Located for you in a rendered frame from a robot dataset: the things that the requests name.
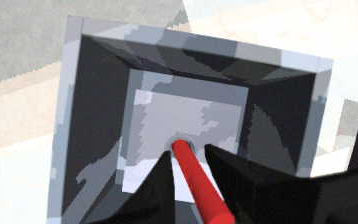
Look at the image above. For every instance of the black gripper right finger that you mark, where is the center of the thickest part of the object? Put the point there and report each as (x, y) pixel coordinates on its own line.
(256, 194)

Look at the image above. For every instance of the red peg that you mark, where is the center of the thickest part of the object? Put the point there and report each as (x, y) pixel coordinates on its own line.
(211, 206)

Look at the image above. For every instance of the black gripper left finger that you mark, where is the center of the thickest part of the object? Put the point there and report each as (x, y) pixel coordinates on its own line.
(154, 200)

